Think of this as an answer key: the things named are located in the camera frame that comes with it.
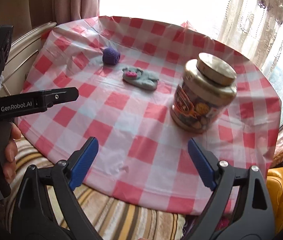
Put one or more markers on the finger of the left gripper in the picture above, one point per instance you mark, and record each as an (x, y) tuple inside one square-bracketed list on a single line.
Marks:
[(58, 96)]

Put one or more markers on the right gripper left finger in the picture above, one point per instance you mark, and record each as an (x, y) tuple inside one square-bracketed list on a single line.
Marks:
[(33, 216)]

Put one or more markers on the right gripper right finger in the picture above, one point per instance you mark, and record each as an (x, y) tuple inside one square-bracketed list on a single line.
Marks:
[(252, 216)]

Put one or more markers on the purple knit hat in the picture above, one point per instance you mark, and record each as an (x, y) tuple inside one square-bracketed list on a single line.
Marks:
[(110, 56)]

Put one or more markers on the grey pig plush sock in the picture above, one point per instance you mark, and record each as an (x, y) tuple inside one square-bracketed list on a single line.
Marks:
[(143, 79)]

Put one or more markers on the person left hand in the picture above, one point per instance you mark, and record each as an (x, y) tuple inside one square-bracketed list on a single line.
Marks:
[(4, 152)]

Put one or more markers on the red white checkered tablecloth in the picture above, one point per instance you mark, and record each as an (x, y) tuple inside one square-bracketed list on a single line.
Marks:
[(143, 156)]

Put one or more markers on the pink patterned curtain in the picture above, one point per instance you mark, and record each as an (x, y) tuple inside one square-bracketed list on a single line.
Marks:
[(64, 0)]

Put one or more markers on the gold lidded snack jar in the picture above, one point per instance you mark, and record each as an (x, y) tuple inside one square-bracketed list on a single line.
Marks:
[(208, 87)]

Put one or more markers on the lace sheer curtain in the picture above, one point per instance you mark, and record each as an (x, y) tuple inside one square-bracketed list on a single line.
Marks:
[(251, 27)]

